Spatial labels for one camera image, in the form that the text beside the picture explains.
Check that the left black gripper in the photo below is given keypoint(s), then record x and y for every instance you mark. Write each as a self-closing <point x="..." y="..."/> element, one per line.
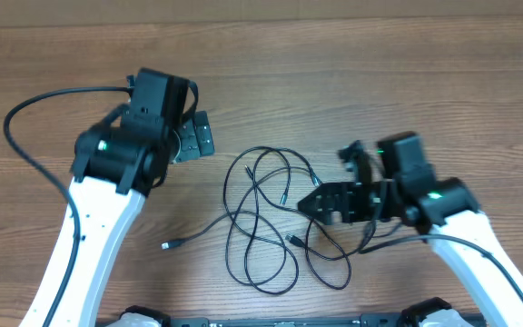
<point x="196" y="138"/>

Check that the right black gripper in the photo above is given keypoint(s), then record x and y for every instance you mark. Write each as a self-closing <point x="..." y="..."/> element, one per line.
<point x="333" y="199"/>

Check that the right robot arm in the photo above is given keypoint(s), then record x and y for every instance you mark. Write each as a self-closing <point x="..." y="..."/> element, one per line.
<point x="445" y="214"/>

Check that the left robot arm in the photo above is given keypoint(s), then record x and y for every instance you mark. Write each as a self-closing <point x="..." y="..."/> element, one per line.
<point x="117" y="162"/>

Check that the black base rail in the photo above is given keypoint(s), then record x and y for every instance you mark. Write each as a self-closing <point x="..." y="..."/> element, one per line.
<point x="140" y="316"/>

